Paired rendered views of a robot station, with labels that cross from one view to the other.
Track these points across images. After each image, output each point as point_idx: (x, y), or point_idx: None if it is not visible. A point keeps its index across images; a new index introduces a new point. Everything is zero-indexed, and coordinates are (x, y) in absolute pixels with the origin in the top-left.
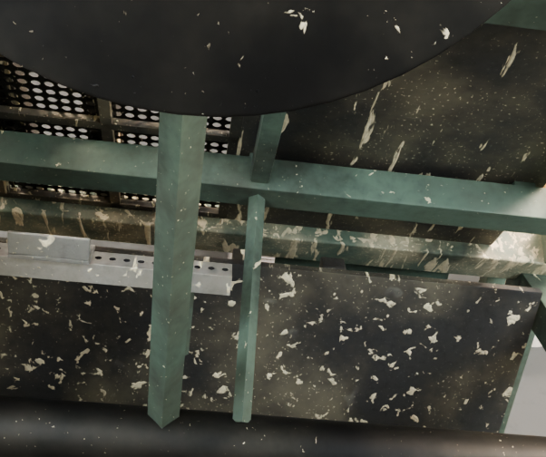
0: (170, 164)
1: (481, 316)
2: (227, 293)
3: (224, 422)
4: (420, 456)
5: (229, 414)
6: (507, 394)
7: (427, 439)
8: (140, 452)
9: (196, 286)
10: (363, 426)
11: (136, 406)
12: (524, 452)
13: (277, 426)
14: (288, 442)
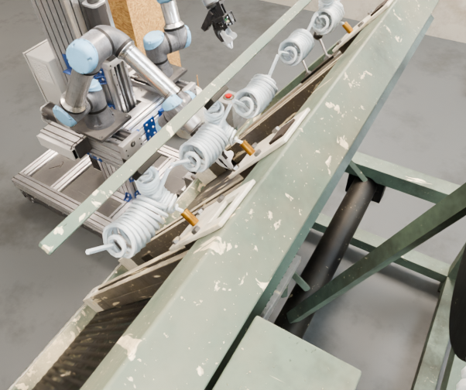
0: (382, 266)
1: None
2: (299, 262)
3: (306, 295)
4: (346, 237)
5: (301, 291)
6: None
7: (341, 230)
8: (301, 335)
9: (293, 272)
10: (327, 247)
11: (281, 325)
12: (358, 204)
13: (316, 276)
14: (323, 277)
